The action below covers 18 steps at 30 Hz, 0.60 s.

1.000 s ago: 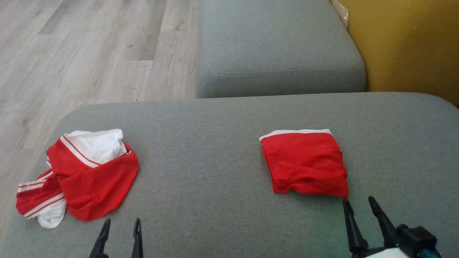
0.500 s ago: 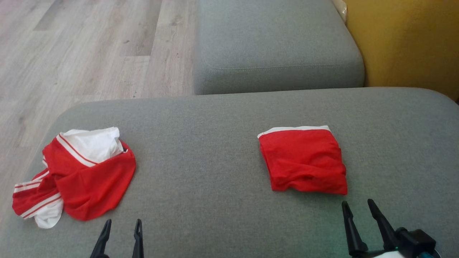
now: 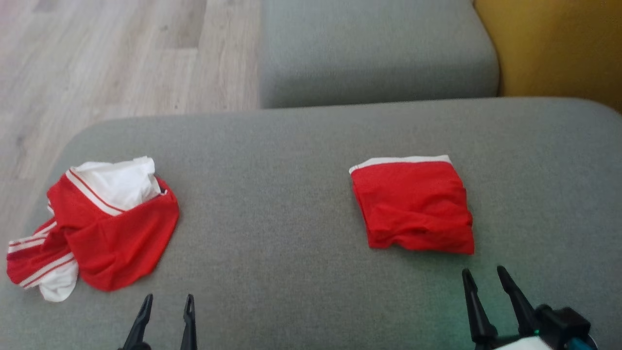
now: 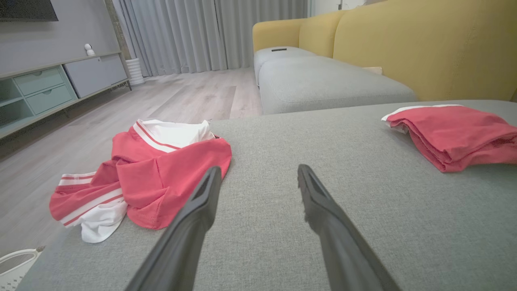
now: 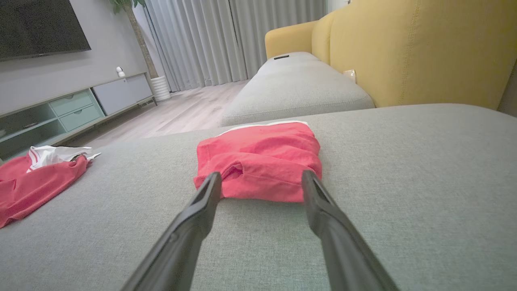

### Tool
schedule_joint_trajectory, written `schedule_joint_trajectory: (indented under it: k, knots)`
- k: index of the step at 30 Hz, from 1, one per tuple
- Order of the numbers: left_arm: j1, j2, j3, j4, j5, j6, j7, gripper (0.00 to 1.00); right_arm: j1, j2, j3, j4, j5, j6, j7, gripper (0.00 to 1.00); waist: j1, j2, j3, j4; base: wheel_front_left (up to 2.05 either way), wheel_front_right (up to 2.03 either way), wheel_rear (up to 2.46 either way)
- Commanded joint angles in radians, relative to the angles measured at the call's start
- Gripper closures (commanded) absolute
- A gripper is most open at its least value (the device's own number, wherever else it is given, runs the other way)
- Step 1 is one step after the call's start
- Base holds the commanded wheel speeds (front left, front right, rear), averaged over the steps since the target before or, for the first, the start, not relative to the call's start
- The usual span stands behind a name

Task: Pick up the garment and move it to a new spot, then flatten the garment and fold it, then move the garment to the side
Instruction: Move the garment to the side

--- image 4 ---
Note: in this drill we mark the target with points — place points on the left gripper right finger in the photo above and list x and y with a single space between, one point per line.
343 254

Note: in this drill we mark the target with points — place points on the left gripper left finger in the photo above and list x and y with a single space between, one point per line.
181 250

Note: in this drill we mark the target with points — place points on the red jersey with white sleeves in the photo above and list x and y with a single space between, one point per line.
173 173

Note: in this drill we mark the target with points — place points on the red shorts with white stripe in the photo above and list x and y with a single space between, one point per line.
456 133

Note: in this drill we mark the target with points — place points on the large grey sofa ottoman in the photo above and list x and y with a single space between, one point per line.
262 141

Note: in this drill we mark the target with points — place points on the white laundry basket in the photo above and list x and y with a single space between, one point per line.
10 281

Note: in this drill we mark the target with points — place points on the white ribbed plant pot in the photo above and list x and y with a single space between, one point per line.
135 72

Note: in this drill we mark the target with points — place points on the small beige sofa tag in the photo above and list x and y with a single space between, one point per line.
373 70

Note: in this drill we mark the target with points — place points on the grey cabinet door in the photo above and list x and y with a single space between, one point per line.
95 74

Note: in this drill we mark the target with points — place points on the mint green cabinet drawer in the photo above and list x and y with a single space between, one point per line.
38 81
50 99

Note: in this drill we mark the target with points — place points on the small grey sofa seat cushion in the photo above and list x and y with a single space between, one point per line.
274 57

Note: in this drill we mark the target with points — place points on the long grey television cabinet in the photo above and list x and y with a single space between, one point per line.
8 121

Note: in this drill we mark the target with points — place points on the grey pleated curtain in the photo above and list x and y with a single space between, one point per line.
194 32

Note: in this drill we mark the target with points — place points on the narrow yellow sofa backrest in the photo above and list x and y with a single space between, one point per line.
321 34

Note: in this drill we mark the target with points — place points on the wide yellow sofa backrest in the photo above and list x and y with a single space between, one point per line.
424 44

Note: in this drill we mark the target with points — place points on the yellow sofa armrest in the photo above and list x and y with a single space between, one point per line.
276 34

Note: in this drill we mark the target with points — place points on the black flat television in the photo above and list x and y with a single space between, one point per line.
24 10

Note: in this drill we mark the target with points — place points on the small white round camera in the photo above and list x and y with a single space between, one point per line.
89 50

